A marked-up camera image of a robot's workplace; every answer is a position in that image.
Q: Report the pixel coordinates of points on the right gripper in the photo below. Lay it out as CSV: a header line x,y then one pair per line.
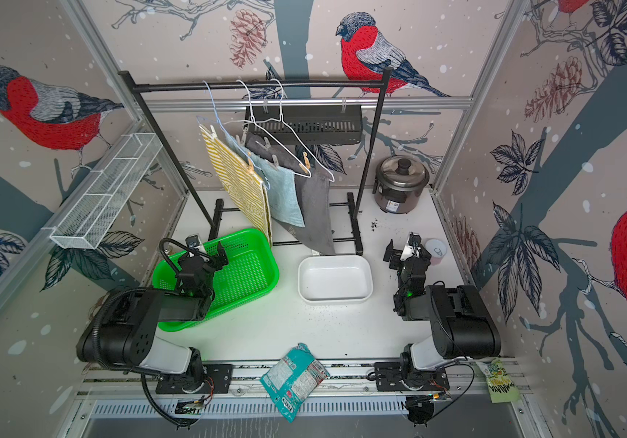
x,y
395,265

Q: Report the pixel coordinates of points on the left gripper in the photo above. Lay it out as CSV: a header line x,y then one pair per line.
x,y
221,255

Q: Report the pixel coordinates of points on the yellow striped towel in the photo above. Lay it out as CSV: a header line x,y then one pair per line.
x,y
244,188

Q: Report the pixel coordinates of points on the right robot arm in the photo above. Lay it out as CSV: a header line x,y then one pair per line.
x,y
461,327

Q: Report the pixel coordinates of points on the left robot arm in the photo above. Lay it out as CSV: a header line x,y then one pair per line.
x,y
122,335

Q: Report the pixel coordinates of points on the pink cup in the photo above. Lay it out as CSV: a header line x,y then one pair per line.
x,y
437,249

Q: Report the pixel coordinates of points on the green plastic basket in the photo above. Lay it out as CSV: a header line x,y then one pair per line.
x,y
252,271

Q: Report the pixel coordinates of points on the silver rice cooker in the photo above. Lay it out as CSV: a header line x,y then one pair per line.
x,y
399,182

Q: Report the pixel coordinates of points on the white plastic tray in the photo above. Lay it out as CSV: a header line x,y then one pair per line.
x,y
335,280

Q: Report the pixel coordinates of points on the light blue towel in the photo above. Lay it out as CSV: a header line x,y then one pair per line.
x,y
283,197

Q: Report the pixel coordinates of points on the dark grey towel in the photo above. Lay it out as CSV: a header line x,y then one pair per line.
x,y
313,198

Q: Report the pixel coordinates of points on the orange clothespin on grey towel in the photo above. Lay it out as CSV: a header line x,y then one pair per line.
x,y
306,161

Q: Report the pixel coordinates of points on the teal snack packet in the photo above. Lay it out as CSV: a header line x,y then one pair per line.
x,y
292,379

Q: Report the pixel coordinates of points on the green yellow label card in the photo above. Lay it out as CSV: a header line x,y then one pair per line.
x,y
501,388

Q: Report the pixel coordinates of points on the black clothes rack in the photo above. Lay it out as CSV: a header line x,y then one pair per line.
x,y
353,202

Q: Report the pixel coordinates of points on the white wire mesh shelf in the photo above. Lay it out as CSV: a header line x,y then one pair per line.
x,y
89,220

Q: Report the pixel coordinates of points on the white wire hanger front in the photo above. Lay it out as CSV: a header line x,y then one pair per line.
x,y
273,129

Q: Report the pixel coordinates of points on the black perforated wall basket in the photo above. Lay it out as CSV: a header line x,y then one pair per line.
x,y
317,125

